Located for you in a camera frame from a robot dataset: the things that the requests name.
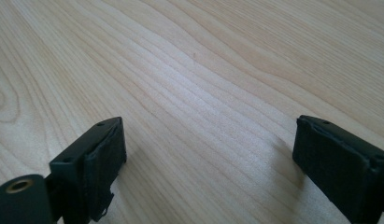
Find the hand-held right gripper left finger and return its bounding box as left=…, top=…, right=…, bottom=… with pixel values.
left=49, top=116, right=128, bottom=224

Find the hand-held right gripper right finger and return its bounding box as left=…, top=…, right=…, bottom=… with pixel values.
left=292, top=114, right=384, bottom=224

